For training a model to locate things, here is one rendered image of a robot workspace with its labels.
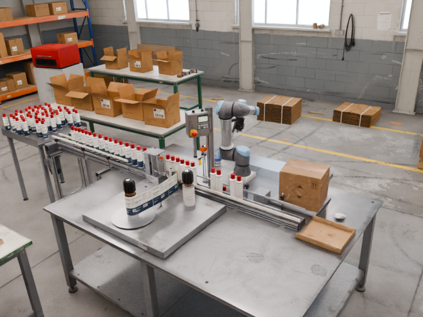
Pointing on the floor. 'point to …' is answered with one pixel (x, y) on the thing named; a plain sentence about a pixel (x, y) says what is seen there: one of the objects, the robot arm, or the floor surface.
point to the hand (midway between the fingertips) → (233, 136)
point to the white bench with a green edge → (9, 250)
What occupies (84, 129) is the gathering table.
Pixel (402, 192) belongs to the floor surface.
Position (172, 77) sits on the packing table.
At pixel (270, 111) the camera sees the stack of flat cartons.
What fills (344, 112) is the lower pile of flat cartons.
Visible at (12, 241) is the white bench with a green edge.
